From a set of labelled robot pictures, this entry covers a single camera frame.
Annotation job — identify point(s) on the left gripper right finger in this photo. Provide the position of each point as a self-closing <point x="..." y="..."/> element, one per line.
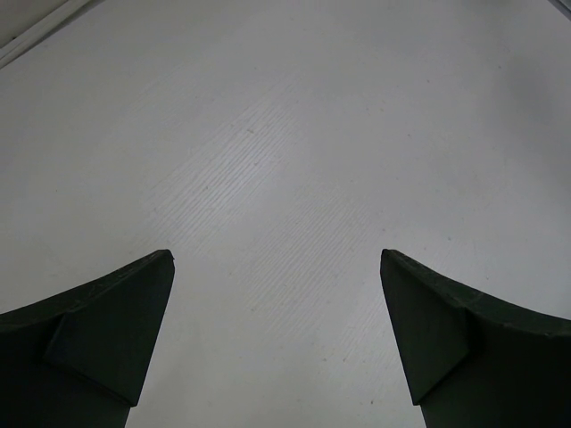
<point x="473" y="360"/>

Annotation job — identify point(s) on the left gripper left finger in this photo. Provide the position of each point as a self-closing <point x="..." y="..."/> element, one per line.
<point x="80" y="357"/>

